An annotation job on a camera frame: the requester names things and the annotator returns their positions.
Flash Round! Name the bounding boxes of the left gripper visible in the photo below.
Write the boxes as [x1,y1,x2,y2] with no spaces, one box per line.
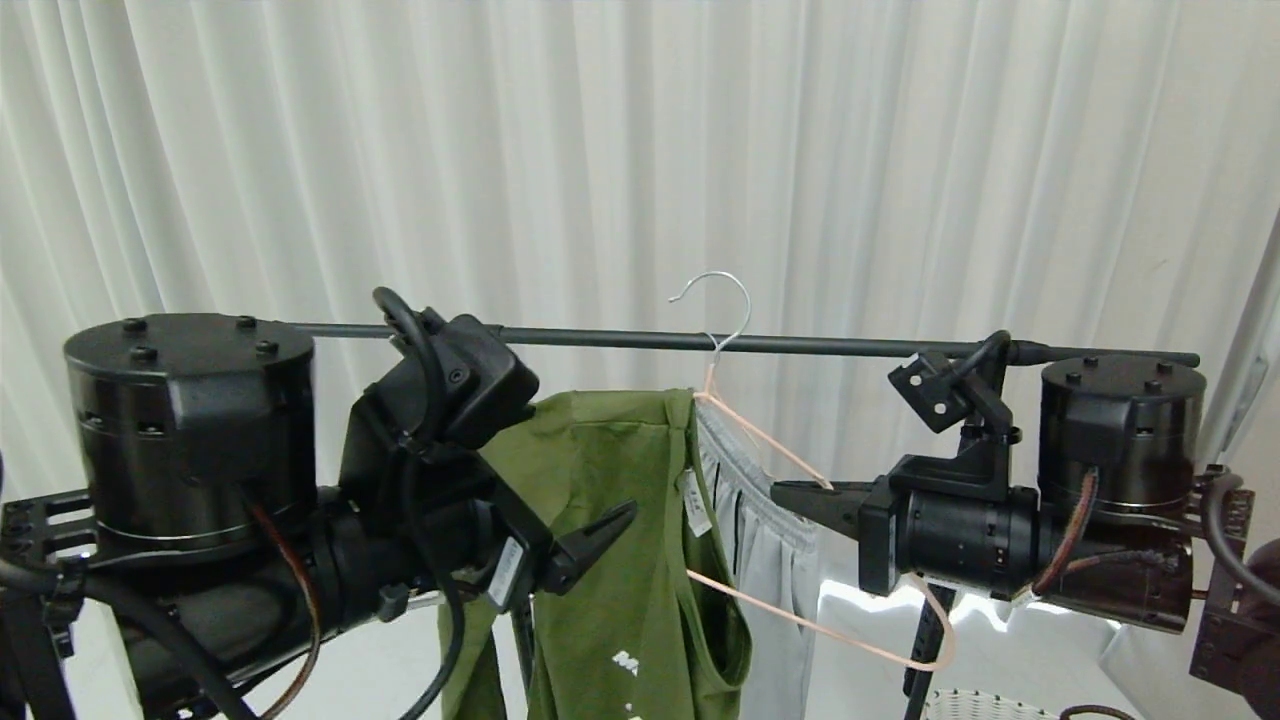
[315,470,639,636]

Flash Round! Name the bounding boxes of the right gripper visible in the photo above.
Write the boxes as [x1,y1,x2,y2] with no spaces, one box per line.
[770,478,1043,601]

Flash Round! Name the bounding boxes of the green sleeveless shirt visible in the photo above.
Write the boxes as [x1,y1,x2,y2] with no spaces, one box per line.
[438,388,753,720]

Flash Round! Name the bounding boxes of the pale grey shorts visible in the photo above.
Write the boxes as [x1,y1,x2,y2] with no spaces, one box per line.
[693,400,823,720]

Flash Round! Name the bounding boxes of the pink clothes hanger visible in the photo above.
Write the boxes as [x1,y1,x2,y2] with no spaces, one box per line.
[668,270,957,671]

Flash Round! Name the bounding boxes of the black clothes rack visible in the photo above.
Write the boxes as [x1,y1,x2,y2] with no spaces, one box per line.
[290,322,1201,720]

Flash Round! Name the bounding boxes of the white laundry basket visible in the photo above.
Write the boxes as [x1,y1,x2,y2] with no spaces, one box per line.
[922,688,1146,720]

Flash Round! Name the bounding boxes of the white curtain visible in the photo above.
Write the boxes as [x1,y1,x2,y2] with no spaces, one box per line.
[0,0,1280,701]

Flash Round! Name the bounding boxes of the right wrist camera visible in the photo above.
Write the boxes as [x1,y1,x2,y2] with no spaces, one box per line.
[888,350,1023,503]

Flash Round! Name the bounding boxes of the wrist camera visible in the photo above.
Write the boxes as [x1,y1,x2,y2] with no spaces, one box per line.
[338,308,542,471]
[888,350,1023,503]

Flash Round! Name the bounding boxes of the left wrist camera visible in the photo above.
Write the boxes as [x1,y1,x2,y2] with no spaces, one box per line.
[338,308,542,471]

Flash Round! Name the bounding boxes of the black cable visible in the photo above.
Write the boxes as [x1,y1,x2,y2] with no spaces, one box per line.
[0,558,256,720]
[1198,470,1280,611]
[372,287,471,720]
[945,330,1013,386]

